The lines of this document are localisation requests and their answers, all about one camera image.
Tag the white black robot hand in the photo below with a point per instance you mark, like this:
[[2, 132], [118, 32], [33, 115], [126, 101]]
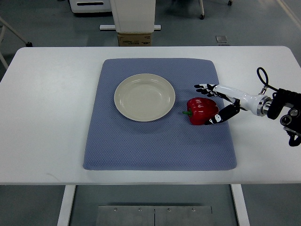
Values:
[[239, 100]]

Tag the red bell pepper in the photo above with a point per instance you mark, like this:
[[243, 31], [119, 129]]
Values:
[[199, 110]]

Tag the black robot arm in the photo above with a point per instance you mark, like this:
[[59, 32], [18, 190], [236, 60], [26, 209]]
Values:
[[285, 105]]

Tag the small grey floor plate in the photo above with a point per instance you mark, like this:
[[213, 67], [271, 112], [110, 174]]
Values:
[[221, 39]]

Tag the cream round plate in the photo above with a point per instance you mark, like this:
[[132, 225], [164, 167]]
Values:
[[144, 97]]

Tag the metal floor plate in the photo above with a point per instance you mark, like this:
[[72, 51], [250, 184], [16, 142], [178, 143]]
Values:
[[154, 216]]

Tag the blue textured mat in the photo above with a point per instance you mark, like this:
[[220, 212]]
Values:
[[115, 142]]

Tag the white table right leg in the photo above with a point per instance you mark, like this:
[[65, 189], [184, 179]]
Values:
[[240, 205]]

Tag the white table leg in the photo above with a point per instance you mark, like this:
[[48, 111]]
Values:
[[240, 205], [66, 205]]

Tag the cardboard box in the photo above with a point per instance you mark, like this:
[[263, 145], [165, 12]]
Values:
[[134, 39]]

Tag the white pillar stand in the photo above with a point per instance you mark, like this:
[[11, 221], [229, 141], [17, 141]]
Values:
[[132, 16]]

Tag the white cabinet with slot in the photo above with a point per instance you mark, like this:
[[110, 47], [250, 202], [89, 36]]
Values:
[[90, 6]]

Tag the white table left leg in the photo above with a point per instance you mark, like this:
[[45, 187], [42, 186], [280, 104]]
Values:
[[66, 205]]

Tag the white wheeled frame left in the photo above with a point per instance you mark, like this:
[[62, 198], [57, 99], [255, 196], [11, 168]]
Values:
[[6, 32]]

